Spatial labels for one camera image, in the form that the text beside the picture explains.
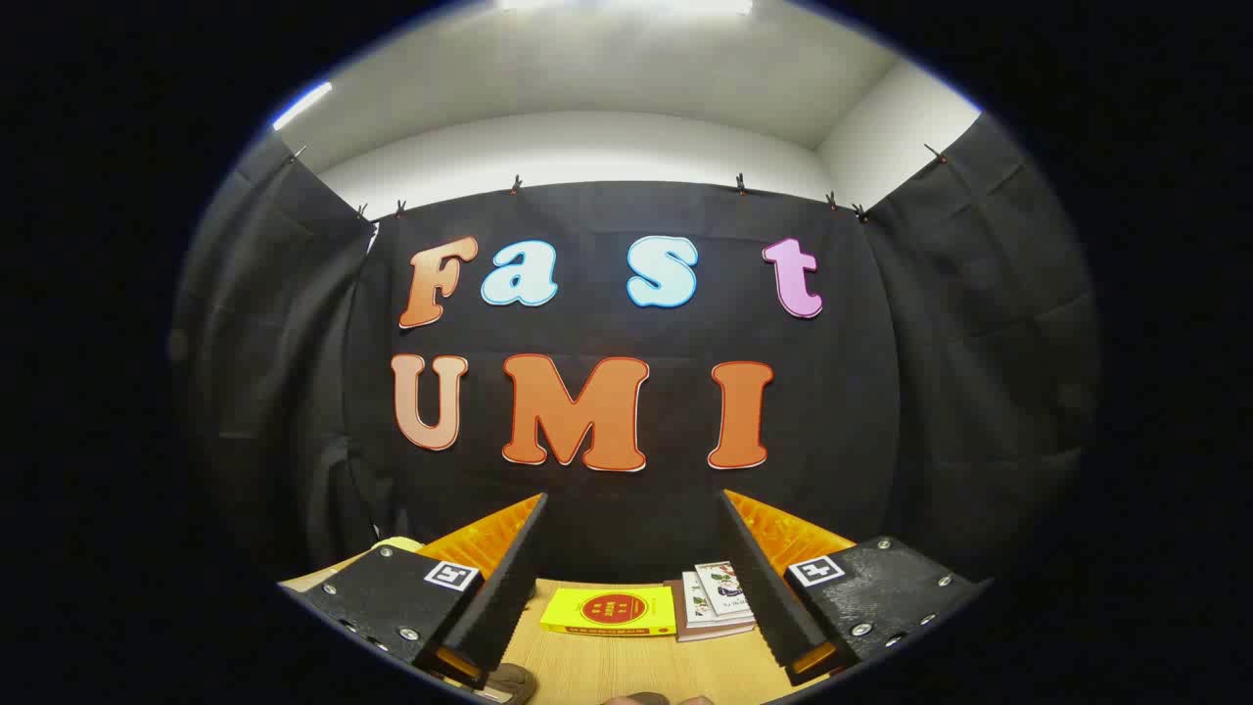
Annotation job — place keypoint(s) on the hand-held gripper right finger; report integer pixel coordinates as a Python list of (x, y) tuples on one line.
[(759, 587)]

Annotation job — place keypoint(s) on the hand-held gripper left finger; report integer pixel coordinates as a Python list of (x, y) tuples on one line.
[(509, 587)]

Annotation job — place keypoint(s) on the brown fuzzy shoe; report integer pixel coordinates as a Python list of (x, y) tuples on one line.
[(646, 699), (511, 682)]

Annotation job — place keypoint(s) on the brown cover book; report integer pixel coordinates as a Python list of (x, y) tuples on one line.
[(677, 617)]

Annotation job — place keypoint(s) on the yellow book with red circle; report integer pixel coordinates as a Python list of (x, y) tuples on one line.
[(607, 612)]

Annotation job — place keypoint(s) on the yellow plush bun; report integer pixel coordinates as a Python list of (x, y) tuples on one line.
[(396, 544)]

